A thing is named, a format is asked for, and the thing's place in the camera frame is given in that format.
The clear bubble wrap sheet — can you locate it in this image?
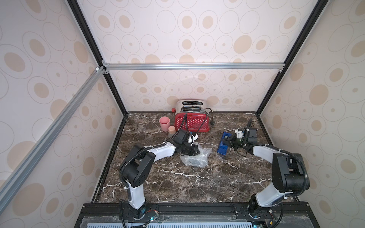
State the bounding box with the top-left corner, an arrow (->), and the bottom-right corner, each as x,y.
180,142 -> 212,168

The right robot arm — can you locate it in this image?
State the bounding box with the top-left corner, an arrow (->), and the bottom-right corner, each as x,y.
221,127 -> 310,215

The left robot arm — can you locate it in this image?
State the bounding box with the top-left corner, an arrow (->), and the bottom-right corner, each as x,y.
119,114 -> 208,219

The pink plastic cup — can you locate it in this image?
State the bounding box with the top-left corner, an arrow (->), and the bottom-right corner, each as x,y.
159,116 -> 170,132

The red polka dot toaster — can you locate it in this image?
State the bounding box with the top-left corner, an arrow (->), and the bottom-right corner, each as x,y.
172,99 -> 212,133

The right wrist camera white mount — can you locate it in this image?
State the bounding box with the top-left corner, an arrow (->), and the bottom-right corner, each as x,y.
234,129 -> 245,138

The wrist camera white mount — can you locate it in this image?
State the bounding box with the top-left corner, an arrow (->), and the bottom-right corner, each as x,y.
234,129 -> 245,138
187,133 -> 198,144

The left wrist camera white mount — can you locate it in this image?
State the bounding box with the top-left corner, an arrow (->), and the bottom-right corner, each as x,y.
187,133 -> 198,144

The black toaster power cable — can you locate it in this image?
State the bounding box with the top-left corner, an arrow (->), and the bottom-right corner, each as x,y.
185,107 -> 216,135

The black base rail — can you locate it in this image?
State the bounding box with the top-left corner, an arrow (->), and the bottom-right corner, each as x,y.
75,201 -> 319,228

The horizontal aluminium frame bar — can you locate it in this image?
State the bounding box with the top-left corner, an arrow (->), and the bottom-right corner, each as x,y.
105,62 -> 285,71

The diagonal aluminium frame bar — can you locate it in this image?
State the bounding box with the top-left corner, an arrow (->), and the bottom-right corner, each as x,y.
1,66 -> 105,213

